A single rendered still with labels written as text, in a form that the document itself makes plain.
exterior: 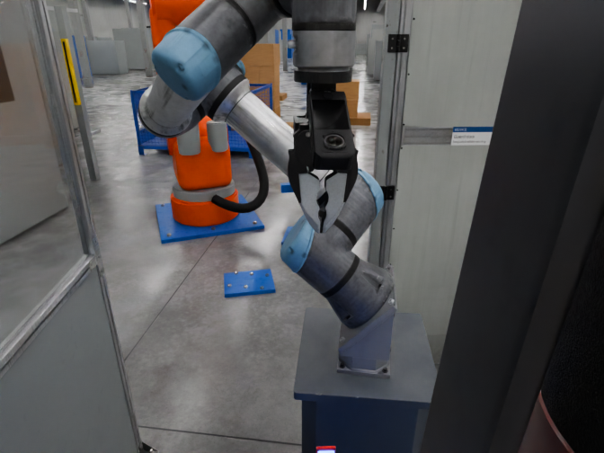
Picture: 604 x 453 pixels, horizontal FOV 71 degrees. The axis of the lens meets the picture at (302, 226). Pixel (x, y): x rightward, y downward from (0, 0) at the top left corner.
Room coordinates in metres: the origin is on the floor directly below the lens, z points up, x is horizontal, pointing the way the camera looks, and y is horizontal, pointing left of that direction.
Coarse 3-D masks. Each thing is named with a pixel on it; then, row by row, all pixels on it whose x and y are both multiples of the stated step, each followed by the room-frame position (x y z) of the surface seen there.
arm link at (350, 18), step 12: (288, 0) 0.55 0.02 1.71; (300, 0) 0.53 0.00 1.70; (312, 0) 0.52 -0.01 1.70; (324, 0) 0.51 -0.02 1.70; (336, 0) 0.52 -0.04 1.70; (348, 0) 0.52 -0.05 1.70; (288, 12) 0.57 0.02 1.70; (300, 12) 0.53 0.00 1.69; (312, 12) 0.52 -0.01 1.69; (324, 12) 0.51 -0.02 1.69; (336, 12) 0.52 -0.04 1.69; (348, 12) 0.52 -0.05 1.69; (300, 24) 0.53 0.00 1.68; (312, 24) 0.52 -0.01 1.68; (324, 24) 0.51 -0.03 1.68; (336, 24) 0.52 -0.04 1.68; (348, 24) 0.52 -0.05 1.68
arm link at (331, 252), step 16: (304, 224) 0.80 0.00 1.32; (336, 224) 0.81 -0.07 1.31; (288, 240) 0.82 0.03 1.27; (304, 240) 0.77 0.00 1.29; (320, 240) 0.78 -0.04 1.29; (336, 240) 0.79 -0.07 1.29; (352, 240) 0.81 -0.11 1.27; (288, 256) 0.77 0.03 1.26; (304, 256) 0.76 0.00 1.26; (320, 256) 0.76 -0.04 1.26; (336, 256) 0.77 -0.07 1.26; (352, 256) 0.79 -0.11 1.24; (304, 272) 0.77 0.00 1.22; (320, 272) 0.76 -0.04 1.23; (336, 272) 0.76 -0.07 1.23; (320, 288) 0.76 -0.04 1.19
